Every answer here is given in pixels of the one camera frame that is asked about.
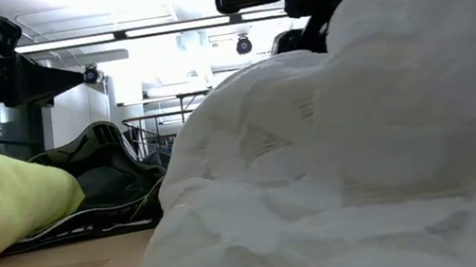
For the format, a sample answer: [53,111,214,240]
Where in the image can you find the black Puma underwear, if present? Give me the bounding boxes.
[0,110,183,257]

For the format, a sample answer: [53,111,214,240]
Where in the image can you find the large white cloth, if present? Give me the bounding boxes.
[91,0,476,267]

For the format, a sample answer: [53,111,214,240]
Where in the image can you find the black ceiling spotlight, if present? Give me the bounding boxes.
[80,62,102,86]
[234,33,255,57]

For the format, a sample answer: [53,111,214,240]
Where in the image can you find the long ceiling light strip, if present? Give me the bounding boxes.
[12,2,291,61]

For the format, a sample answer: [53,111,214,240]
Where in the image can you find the distant black table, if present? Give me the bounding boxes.
[144,88,216,118]

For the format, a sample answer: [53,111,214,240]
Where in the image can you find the dark wire basket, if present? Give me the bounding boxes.
[120,106,202,165]

